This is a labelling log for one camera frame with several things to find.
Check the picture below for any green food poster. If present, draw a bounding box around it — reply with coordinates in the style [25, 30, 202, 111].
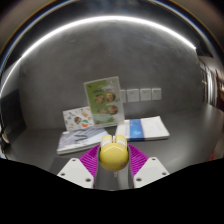
[83, 76, 126, 128]

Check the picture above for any yellow rabbit-eared computer mouse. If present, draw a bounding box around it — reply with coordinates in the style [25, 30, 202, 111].
[98, 134, 130, 179]

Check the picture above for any white book with blue band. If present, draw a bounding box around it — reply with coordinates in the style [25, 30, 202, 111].
[114, 115, 171, 142]

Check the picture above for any white ceiling light strip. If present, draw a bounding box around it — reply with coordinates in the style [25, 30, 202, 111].
[0, 14, 198, 99]

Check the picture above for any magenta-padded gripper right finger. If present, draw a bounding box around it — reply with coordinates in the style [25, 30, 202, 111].
[127, 143, 170, 190]

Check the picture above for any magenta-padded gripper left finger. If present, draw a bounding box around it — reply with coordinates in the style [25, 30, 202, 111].
[57, 144, 101, 190]

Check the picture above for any grey striped magazine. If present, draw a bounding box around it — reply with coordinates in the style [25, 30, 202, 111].
[56, 126, 110, 156]

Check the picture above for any small white colourful card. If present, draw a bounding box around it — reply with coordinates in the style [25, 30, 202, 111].
[62, 105, 96, 132]

